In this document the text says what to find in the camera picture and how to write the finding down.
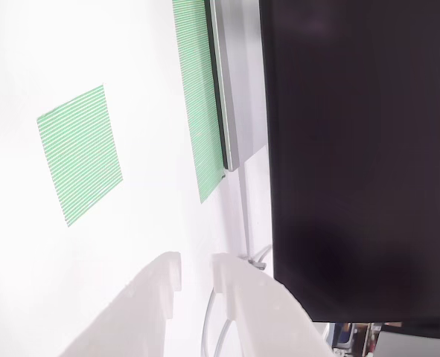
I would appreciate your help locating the green square paper sheet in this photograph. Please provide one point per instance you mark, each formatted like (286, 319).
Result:
(80, 156)

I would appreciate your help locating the green paper strip with arrows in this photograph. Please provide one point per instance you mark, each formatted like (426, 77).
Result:
(199, 93)

